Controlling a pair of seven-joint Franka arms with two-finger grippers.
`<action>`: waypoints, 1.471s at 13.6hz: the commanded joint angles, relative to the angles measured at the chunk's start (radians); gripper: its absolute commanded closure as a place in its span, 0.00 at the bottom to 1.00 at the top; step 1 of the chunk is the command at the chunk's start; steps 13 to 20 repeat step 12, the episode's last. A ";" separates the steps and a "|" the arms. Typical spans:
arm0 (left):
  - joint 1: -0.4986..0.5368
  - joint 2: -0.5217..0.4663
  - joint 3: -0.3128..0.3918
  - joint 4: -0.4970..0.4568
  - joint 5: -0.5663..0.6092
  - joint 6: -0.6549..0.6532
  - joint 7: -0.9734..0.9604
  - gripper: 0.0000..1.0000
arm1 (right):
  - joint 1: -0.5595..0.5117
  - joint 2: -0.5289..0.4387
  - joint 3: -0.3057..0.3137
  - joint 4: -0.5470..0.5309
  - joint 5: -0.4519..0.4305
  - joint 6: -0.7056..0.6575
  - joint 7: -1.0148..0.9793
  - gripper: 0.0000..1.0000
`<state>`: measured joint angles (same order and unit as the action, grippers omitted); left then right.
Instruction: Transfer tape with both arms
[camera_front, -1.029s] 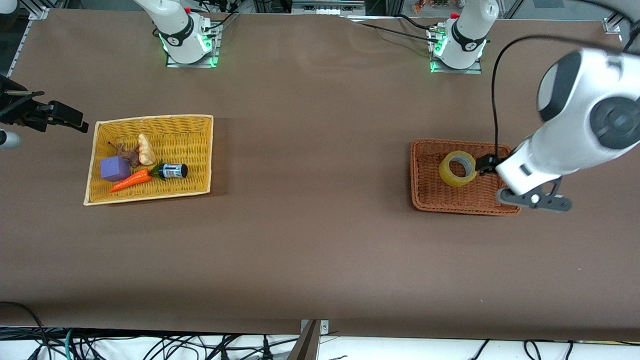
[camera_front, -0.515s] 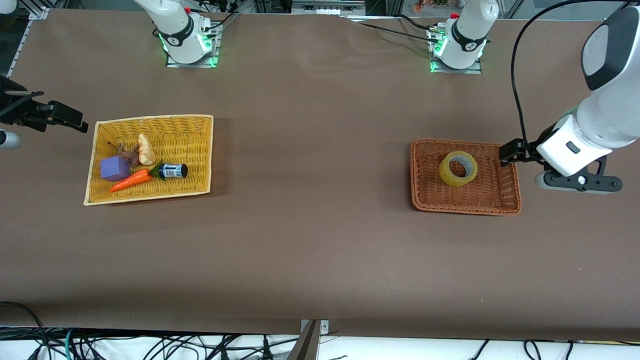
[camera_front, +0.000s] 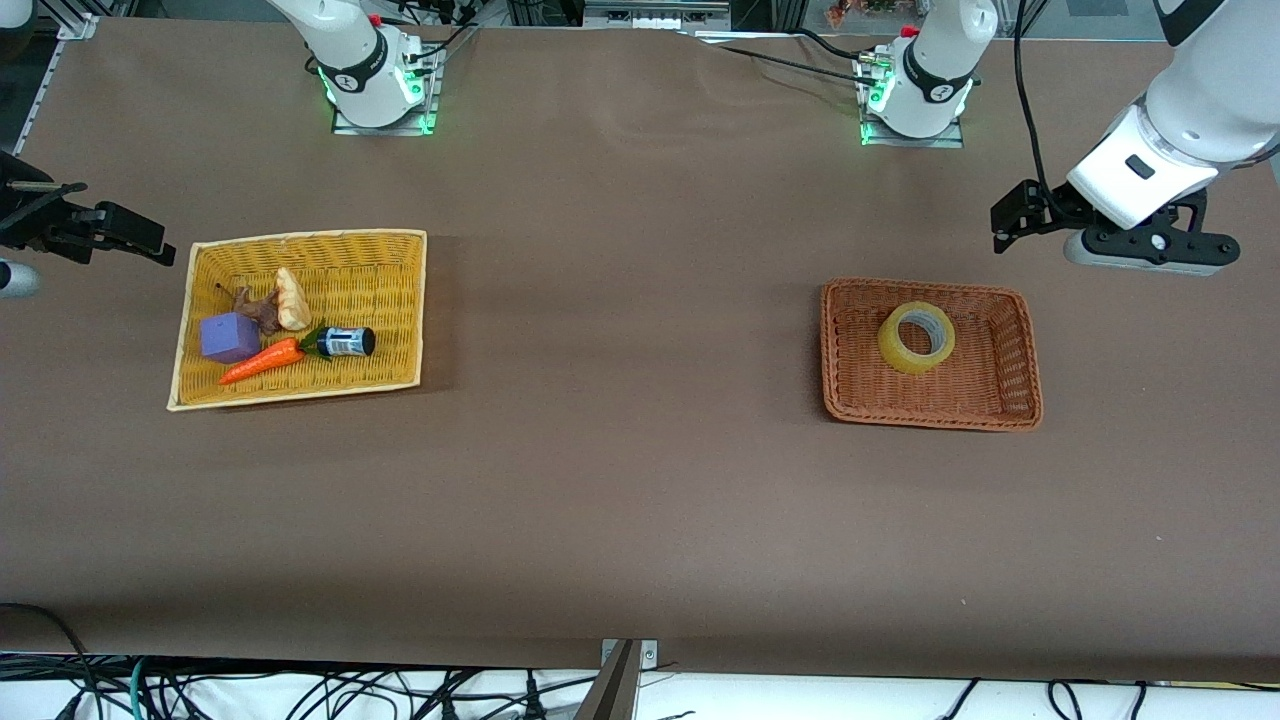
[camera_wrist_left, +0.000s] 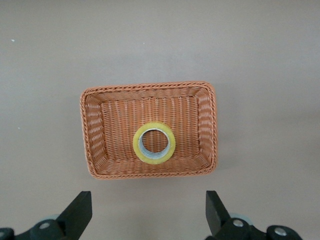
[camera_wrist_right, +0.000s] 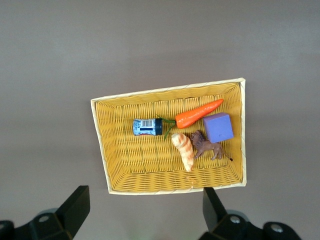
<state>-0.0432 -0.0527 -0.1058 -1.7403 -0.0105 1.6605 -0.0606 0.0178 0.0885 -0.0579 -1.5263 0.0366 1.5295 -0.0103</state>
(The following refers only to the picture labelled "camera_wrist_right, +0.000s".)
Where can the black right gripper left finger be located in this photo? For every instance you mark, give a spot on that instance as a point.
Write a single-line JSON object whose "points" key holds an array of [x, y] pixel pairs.
{"points": [[70, 220]]}

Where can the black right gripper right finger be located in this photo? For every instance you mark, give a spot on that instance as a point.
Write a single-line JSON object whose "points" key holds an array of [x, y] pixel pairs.
{"points": [[225, 227]]}

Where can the brown toy lion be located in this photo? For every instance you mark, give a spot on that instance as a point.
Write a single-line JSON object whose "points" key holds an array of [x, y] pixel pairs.
{"points": [[207, 147]]}

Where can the beige bread piece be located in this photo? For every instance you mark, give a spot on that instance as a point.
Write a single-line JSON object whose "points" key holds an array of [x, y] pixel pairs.
{"points": [[186, 152]]}

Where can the purple cube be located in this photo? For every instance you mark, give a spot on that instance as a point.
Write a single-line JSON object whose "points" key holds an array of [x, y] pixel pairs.
{"points": [[217, 127]]}

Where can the yellow wicker basket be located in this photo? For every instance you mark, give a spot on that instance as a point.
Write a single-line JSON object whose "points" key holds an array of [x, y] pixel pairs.
{"points": [[150, 155]]}

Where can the orange toy carrot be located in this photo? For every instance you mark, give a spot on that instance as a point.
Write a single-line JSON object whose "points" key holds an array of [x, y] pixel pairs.
{"points": [[192, 116]]}

